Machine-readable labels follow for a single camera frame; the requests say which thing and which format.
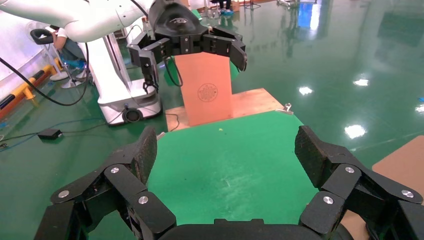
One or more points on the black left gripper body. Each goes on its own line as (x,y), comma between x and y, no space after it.
(177,26)

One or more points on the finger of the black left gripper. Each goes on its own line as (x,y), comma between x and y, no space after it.
(145,53)
(228,44)

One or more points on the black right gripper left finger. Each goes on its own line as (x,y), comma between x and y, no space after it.
(122,179)

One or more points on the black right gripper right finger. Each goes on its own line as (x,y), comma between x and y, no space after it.
(334,172)

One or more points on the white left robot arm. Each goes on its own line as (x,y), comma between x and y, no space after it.
(82,18)

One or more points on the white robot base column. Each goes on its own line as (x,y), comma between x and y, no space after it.
(112,82)

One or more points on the person with blue shoe covers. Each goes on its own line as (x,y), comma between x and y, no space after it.
(227,11)

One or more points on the brown wooden board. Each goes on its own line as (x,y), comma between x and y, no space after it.
(251,101)

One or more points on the seated person in white shirt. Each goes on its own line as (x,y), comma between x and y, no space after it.
(71,51)

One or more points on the silver metal binder clip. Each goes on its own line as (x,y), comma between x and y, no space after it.
(285,109)

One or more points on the black power adapter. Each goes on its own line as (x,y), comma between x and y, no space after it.
(49,134)

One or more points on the green table cloth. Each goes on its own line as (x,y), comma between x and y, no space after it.
(232,159)

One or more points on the black curved padded rest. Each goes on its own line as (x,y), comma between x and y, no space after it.
(39,36)

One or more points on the yellow and black barrier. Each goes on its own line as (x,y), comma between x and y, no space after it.
(20,89)

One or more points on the white pedestal fan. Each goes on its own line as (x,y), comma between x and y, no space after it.
(59,76)

